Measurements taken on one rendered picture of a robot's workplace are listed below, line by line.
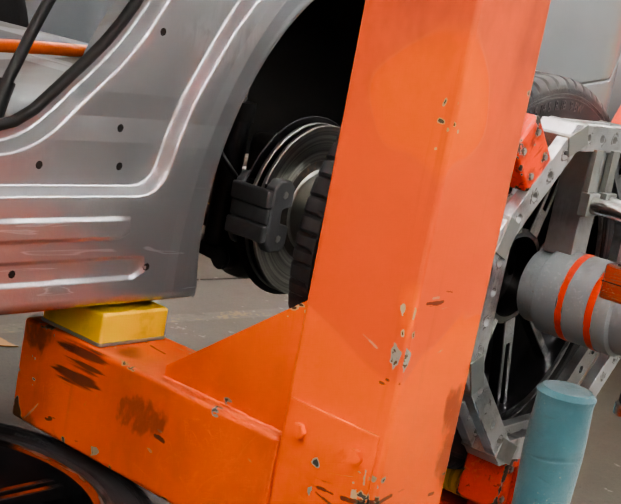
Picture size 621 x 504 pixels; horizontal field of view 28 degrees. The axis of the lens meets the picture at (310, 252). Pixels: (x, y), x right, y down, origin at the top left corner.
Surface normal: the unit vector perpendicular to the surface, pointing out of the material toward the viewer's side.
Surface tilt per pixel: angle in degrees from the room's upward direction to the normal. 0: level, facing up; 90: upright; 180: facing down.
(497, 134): 90
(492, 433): 90
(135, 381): 90
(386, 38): 90
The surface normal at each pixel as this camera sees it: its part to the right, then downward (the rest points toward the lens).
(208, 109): 0.75, 0.27
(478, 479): -0.58, -0.13
